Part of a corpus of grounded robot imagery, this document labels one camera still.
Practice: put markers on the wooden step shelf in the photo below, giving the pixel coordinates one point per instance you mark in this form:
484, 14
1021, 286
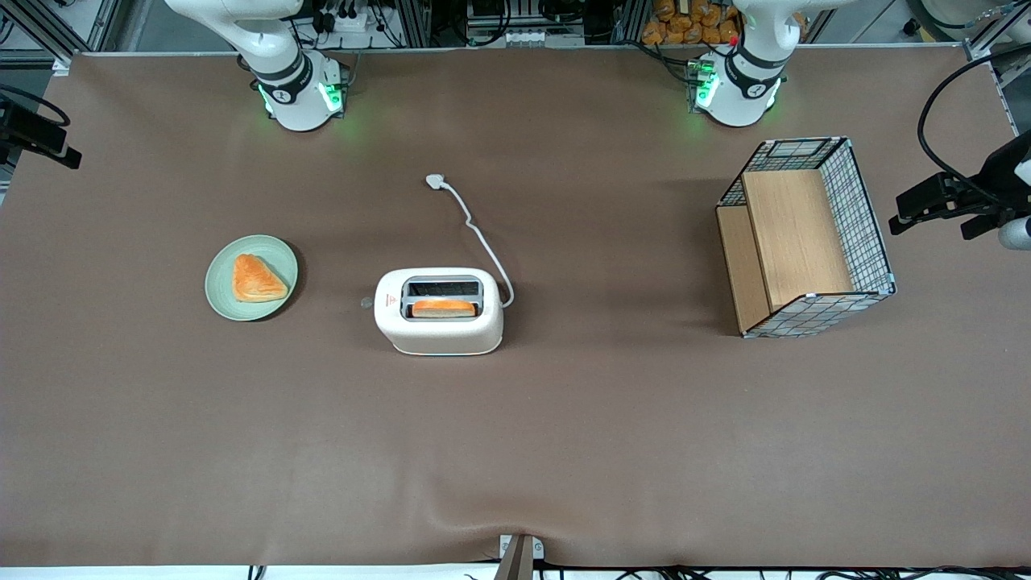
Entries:
793, 234

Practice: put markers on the toast slice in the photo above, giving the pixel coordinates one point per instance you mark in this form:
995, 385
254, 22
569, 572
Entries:
443, 308

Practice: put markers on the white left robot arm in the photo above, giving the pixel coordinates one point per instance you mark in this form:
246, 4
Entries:
745, 80

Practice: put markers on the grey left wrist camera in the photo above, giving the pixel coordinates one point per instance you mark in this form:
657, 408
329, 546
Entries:
1016, 234

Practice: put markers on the white two-slot toaster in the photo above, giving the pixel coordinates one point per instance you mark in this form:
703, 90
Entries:
439, 334

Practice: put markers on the white power strip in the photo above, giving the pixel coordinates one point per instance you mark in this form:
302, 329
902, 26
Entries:
346, 22

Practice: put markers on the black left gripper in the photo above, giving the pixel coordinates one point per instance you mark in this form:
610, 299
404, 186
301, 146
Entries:
996, 179

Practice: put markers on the aluminium frame profile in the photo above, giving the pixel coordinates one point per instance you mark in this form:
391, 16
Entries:
48, 32
987, 40

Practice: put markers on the pale green plate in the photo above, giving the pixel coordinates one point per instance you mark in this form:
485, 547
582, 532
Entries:
221, 290

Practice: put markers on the brown table mat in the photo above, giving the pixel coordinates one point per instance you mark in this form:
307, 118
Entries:
564, 443

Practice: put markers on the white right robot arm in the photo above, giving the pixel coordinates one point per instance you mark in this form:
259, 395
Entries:
282, 72

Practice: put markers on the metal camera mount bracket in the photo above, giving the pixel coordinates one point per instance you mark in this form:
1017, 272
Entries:
519, 560

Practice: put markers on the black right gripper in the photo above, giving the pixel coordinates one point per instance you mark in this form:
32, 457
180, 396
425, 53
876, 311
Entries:
18, 127

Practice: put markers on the triangular orange pastry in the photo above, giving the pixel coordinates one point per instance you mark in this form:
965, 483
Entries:
254, 280

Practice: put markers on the bag of bread rolls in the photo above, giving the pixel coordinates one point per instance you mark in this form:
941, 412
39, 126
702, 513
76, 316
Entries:
685, 24

